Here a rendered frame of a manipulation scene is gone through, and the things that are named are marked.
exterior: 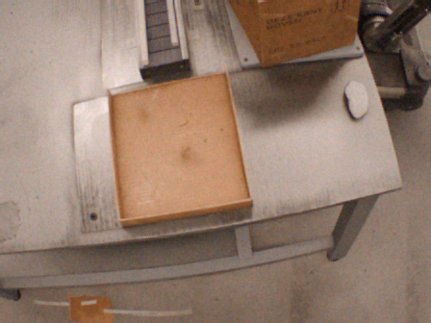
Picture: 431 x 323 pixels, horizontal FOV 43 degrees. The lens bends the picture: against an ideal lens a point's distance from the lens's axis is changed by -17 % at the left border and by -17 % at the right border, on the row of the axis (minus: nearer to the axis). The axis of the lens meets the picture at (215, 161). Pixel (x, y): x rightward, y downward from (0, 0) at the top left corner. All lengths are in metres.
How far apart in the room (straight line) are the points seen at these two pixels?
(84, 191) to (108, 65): 0.30
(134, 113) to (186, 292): 0.87
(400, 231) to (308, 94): 0.93
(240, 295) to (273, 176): 0.84
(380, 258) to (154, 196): 1.05
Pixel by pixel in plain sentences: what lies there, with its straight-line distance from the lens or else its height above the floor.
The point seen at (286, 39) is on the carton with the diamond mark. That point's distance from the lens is 1.29.
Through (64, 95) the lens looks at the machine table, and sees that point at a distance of 1.44.
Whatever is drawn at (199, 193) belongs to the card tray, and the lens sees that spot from 1.28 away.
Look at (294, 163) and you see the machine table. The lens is 1.30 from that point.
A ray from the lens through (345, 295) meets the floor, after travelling 2.08.
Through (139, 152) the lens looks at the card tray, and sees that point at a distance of 1.32.
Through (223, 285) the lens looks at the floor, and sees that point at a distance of 2.07.
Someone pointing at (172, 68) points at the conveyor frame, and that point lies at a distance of 1.38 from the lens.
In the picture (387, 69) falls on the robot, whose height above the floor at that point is 0.24.
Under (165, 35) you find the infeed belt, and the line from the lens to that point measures 1.40.
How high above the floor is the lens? 2.04
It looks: 68 degrees down
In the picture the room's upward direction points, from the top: 12 degrees counter-clockwise
